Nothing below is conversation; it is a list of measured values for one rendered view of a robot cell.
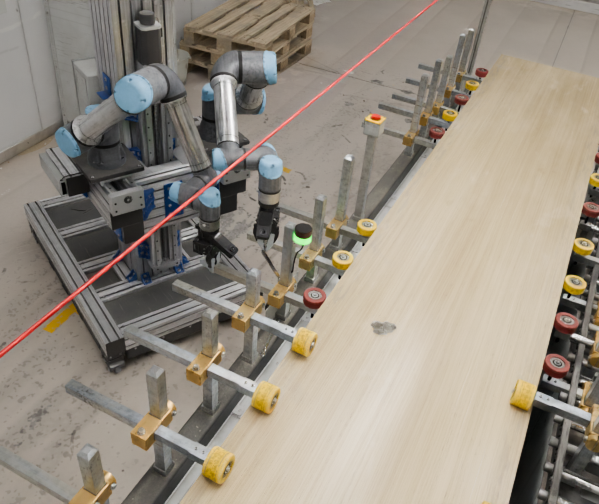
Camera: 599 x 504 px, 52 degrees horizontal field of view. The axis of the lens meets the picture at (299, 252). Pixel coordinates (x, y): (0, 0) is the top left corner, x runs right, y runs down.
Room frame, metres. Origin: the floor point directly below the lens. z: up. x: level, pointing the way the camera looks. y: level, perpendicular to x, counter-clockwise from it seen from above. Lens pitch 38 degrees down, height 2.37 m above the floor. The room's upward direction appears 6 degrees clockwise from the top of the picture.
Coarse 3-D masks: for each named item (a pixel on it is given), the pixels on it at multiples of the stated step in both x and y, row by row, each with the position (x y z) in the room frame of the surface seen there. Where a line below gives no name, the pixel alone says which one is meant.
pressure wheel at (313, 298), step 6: (312, 288) 1.65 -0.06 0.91; (318, 288) 1.65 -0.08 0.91; (306, 294) 1.61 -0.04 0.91; (312, 294) 1.62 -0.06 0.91; (318, 294) 1.62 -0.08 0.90; (324, 294) 1.62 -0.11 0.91; (306, 300) 1.59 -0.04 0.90; (312, 300) 1.58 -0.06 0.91; (318, 300) 1.59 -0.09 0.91; (324, 300) 1.59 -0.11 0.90; (306, 306) 1.58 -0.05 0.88; (312, 306) 1.57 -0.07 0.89; (318, 306) 1.58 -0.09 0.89
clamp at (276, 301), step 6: (294, 282) 1.72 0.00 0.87; (276, 288) 1.67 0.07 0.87; (282, 288) 1.67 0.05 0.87; (288, 288) 1.67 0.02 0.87; (270, 294) 1.63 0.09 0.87; (282, 294) 1.64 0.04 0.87; (270, 300) 1.63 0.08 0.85; (276, 300) 1.62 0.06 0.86; (282, 300) 1.63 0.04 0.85; (276, 306) 1.62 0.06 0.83
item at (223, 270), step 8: (216, 264) 1.77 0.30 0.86; (216, 272) 1.76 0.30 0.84; (224, 272) 1.74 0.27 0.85; (232, 272) 1.74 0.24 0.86; (240, 272) 1.74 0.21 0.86; (240, 280) 1.72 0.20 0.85; (264, 288) 1.68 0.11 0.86; (272, 288) 1.67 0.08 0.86; (288, 296) 1.64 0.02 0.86; (296, 296) 1.65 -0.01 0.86; (296, 304) 1.62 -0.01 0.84; (312, 312) 1.60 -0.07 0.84
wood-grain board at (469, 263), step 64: (512, 64) 4.09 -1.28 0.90; (448, 128) 3.04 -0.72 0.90; (512, 128) 3.12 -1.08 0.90; (576, 128) 3.21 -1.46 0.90; (448, 192) 2.40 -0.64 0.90; (512, 192) 2.46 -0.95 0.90; (576, 192) 2.52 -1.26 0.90; (384, 256) 1.88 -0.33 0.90; (448, 256) 1.93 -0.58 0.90; (512, 256) 1.97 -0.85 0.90; (320, 320) 1.50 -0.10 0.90; (384, 320) 1.53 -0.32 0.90; (448, 320) 1.56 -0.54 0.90; (512, 320) 1.60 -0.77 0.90; (320, 384) 1.22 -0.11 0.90; (384, 384) 1.25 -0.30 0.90; (448, 384) 1.28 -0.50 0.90; (512, 384) 1.30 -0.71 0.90; (256, 448) 0.98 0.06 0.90; (320, 448) 1.00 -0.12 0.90; (384, 448) 1.02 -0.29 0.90; (448, 448) 1.04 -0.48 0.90; (512, 448) 1.07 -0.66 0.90
